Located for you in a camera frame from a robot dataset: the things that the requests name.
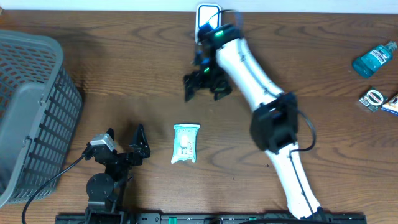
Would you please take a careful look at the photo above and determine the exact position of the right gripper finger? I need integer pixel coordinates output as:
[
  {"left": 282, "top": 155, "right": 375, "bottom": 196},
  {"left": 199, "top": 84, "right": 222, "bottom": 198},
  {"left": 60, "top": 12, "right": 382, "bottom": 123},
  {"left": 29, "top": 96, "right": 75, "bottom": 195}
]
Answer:
[
  {"left": 184, "top": 83, "right": 197, "bottom": 102},
  {"left": 213, "top": 86, "right": 232, "bottom": 101}
]

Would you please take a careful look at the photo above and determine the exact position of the light blue wipes pack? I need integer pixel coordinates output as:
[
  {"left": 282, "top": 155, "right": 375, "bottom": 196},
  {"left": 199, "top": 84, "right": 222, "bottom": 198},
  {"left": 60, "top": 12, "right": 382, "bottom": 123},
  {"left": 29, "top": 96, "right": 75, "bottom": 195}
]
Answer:
[{"left": 171, "top": 124, "right": 200, "bottom": 164}]

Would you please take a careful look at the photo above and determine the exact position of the teal mouthwash bottle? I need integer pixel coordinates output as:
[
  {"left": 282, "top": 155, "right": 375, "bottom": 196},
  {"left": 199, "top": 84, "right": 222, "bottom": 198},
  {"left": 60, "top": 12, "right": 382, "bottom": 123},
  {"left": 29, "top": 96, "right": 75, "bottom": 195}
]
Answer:
[{"left": 352, "top": 41, "right": 397, "bottom": 78}]

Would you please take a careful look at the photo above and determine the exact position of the green ointment tin box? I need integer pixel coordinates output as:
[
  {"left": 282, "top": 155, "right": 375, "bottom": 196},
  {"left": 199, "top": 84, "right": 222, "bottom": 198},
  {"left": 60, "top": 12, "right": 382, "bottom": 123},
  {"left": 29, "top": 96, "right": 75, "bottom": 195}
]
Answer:
[{"left": 359, "top": 86, "right": 387, "bottom": 112}]

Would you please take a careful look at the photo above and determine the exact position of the snack bag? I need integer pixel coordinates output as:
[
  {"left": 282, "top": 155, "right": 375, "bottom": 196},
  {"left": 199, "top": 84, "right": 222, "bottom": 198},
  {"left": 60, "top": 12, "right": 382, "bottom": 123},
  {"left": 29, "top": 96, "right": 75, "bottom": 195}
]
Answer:
[{"left": 381, "top": 94, "right": 398, "bottom": 116}]

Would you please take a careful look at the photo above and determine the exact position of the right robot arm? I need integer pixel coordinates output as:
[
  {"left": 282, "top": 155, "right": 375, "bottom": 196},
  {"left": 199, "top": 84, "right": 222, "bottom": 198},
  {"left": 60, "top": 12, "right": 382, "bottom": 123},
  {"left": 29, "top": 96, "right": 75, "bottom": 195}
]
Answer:
[{"left": 183, "top": 24, "right": 322, "bottom": 220}]

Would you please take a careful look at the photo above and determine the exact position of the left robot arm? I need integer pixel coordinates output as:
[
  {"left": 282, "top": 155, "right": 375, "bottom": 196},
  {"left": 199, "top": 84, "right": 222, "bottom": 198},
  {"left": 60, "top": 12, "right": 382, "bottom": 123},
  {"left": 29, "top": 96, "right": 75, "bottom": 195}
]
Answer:
[{"left": 82, "top": 124, "right": 150, "bottom": 223}]

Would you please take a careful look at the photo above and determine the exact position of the white barcode scanner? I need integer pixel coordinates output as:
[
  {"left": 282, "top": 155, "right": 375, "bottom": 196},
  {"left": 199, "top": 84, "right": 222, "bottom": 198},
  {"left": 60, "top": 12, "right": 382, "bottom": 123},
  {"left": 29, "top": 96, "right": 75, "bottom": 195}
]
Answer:
[{"left": 195, "top": 3, "right": 221, "bottom": 44}]

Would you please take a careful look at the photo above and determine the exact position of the grey plastic basket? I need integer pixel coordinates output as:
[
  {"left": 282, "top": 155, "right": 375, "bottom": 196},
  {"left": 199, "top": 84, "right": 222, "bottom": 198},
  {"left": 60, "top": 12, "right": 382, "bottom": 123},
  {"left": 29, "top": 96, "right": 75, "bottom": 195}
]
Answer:
[{"left": 1, "top": 30, "right": 83, "bottom": 206}]

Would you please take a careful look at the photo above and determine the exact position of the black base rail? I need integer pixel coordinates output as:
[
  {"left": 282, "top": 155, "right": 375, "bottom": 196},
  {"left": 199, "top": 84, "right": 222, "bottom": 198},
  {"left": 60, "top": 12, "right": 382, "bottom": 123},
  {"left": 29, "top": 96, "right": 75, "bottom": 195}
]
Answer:
[{"left": 55, "top": 212, "right": 368, "bottom": 224}]

